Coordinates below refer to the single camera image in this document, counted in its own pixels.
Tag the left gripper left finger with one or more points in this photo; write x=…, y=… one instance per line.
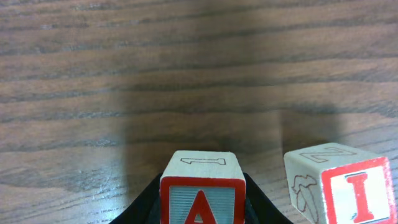
x=145, y=209

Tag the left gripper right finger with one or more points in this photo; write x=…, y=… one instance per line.
x=258, y=207

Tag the red letter I block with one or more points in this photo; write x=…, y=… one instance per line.
x=336, y=184

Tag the red letter A block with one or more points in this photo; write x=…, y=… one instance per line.
x=202, y=187

